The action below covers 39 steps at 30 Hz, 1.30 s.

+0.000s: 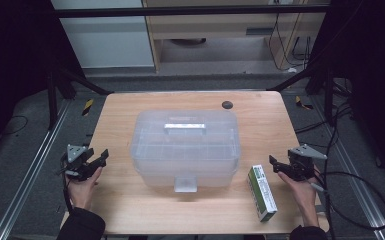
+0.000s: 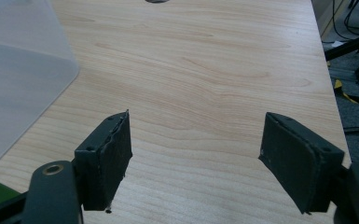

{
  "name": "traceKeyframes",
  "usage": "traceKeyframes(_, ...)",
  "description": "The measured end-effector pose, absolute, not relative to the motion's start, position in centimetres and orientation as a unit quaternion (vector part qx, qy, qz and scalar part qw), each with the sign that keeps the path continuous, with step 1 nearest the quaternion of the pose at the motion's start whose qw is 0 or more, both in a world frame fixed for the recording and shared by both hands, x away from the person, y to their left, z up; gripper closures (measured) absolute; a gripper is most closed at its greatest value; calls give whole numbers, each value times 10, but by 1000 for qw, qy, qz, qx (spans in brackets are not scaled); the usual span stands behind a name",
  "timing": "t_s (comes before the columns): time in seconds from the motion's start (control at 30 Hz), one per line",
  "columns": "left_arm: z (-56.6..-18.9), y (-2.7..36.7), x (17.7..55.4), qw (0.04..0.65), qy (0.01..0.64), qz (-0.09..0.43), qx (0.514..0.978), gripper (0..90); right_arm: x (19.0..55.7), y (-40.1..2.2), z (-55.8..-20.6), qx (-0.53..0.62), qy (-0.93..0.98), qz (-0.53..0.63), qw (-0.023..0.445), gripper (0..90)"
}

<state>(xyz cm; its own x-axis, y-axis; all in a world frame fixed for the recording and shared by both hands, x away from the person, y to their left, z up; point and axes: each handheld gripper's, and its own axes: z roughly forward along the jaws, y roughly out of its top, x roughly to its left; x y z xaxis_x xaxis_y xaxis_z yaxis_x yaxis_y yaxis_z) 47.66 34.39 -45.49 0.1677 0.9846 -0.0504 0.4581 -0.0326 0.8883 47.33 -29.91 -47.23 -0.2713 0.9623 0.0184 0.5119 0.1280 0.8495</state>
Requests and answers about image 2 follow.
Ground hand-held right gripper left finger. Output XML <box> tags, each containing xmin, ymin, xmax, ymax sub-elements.
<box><xmin>74</xmin><ymin>109</ymin><xmax>134</xmax><ymax>214</ymax></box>

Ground yellow and black floor tape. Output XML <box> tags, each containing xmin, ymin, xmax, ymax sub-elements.
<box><xmin>334</xmin><ymin>78</ymin><xmax>359</xmax><ymax>105</ymax></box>

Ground black cables under desk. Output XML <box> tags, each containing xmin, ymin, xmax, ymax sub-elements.
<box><xmin>331</xmin><ymin>0</ymin><xmax>359</xmax><ymax>41</ymax></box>

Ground black metal stand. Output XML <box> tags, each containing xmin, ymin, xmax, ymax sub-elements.
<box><xmin>324</xmin><ymin>31</ymin><xmax>359</xmax><ymax>83</ymax></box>

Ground translucent tiered plastic storage box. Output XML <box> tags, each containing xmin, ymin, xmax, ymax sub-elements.
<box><xmin>0</xmin><ymin>0</ymin><xmax>81</xmax><ymax>175</ymax></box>

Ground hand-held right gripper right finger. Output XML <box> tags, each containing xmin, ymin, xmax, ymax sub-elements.
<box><xmin>258</xmin><ymin>111</ymin><xmax>346</xmax><ymax>216</ymax></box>

